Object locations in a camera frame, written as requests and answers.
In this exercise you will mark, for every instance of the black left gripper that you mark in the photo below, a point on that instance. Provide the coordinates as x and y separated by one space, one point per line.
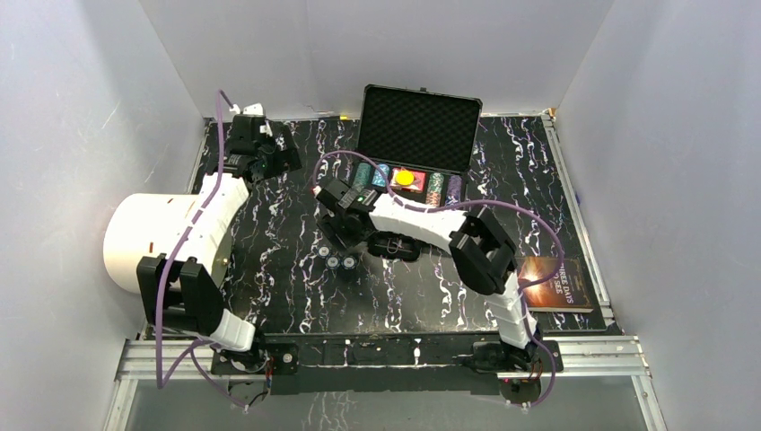
276 156

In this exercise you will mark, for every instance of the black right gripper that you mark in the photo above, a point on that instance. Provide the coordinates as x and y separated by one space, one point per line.
329 225

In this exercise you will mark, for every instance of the yellow round button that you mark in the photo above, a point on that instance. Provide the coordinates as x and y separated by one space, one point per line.
404 178

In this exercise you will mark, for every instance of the red playing card deck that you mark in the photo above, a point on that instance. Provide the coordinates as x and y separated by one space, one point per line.
417 186

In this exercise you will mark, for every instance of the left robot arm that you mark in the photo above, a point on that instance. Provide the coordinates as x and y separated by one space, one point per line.
176 282

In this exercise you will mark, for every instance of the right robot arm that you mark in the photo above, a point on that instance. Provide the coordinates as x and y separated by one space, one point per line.
483 255

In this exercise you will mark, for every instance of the green-yellow chip stack row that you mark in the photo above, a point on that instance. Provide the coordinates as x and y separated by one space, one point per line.
362 176

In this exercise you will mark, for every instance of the light blue chip stack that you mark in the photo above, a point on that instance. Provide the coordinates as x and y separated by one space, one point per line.
380 176

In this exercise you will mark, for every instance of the green and orange chip row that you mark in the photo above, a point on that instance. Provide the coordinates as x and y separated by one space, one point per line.
433 194

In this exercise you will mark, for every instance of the black poker chip case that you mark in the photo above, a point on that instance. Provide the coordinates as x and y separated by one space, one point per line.
420 131

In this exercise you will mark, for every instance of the purple and blue chip row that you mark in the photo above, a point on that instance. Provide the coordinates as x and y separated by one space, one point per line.
453 191

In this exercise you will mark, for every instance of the white cylinder with orange lid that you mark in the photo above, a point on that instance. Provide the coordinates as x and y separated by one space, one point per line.
148 225

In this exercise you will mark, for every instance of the dark hardcover book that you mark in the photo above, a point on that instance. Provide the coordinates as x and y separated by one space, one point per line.
565 292

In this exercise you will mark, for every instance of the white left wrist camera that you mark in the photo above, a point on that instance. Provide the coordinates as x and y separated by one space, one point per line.
252 110

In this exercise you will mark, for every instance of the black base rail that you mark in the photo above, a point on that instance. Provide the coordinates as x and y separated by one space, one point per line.
419 361

